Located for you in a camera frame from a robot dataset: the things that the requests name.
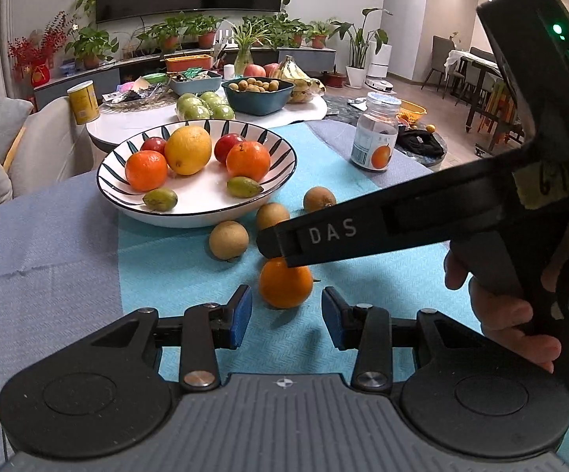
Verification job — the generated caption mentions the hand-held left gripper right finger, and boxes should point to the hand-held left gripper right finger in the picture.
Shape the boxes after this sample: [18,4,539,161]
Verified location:
[321,286,487,393]

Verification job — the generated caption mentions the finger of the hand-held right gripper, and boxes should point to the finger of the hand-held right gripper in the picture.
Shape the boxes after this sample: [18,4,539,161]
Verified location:
[256,227,290,260]

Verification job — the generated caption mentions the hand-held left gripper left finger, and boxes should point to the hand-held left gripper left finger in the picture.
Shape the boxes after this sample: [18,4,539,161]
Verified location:
[90,284,253,391]

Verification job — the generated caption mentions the brown round longan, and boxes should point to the brown round longan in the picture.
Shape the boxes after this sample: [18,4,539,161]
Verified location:
[256,202,291,231]
[303,186,337,213]
[209,220,250,261]

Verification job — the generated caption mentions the orange tangerine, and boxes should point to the orange tangerine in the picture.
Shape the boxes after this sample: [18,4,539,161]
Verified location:
[258,257,314,310]
[226,141,272,183]
[125,150,168,192]

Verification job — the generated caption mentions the striped white bowl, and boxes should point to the striped white bowl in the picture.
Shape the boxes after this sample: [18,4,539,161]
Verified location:
[96,119,298,229]

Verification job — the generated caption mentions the large yellow lemon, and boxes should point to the large yellow lemon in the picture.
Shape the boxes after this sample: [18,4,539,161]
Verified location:
[164,125,213,176]

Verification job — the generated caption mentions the person's right hand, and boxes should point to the person's right hand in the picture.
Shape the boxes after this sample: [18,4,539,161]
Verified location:
[444,211,569,374]

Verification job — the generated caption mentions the black cloth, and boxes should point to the black cloth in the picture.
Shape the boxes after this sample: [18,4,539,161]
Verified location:
[395,128,445,158]

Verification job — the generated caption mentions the yellow basket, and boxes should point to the yellow basket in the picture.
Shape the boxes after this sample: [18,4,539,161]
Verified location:
[397,99,428,126]

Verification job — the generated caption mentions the white bottle orange label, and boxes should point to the white bottle orange label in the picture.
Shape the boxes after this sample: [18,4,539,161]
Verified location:
[350,92,402,173]

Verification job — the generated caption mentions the dining table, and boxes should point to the dining table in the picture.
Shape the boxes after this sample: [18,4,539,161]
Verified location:
[444,49,528,155]

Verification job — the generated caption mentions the dark blue bowl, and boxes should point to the dark blue bowl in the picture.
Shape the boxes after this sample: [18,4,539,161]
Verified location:
[222,77,296,117]

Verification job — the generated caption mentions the grey dining chair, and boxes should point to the grey dining chair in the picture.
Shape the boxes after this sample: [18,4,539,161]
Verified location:
[466,46,494,67]
[421,35,455,90]

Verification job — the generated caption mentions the dark marble round table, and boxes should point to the dark marble round table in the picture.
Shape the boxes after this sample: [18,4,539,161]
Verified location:
[324,96,447,173]

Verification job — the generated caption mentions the tray of green apples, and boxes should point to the tray of green apples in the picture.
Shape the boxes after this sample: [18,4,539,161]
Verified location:
[175,91,236,121]

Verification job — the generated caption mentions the heap of small longans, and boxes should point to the heap of small longans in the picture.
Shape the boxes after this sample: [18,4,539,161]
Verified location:
[228,77,283,93]

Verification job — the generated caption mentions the tall plant white pot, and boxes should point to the tall plant white pot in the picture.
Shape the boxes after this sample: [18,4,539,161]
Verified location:
[331,7,388,90]

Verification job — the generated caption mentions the bunch of bananas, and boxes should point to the bunch of bananas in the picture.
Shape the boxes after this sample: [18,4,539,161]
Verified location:
[271,55,327,104]

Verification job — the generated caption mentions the blue grey snack tray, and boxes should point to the blue grey snack tray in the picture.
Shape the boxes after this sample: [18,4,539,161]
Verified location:
[168,70,224,96]

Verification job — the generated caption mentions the blue grey printed tablecloth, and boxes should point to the blue grey printed tablecloth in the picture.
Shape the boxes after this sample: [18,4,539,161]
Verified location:
[0,120,569,472]

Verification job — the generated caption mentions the glass vase with plant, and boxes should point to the glass vase with plant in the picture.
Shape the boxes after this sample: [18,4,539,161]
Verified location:
[223,17,278,77]

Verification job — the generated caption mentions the white round coffee table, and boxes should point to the white round coffee table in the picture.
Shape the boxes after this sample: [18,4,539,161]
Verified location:
[86,93,327,160]

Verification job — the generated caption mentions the orange box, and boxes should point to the orange box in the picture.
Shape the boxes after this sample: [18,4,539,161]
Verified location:
[165,54,214,74]

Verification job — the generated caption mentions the glass plate with snacks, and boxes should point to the glass plate with snacks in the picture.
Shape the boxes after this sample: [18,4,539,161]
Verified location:
[102,76,177,109]

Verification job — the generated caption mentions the potted green plant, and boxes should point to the potted green plant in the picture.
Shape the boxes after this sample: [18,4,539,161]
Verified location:
[65,24,118,70]
[186,12,226,50]
[270,12,310,49]
[137,15,192,52]
[307,20,337,50]

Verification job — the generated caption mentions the yellow can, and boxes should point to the yellow can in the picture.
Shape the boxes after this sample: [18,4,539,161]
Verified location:
[67,80,101,125]

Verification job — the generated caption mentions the grey television cabinet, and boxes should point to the grey television cabinet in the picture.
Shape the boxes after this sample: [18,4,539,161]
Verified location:
[33,44,337,96]

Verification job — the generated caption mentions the beige fabric sofa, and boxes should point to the beige fabric sofa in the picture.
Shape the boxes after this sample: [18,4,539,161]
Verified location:
[0,93,93,217]

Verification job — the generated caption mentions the red berry plant red vase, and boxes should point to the red berry plant red vase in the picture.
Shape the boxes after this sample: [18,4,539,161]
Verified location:
[8,12,76,88]

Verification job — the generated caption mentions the grey cushion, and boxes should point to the grey cushion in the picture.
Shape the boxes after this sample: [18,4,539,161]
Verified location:
[0,94,35,165]

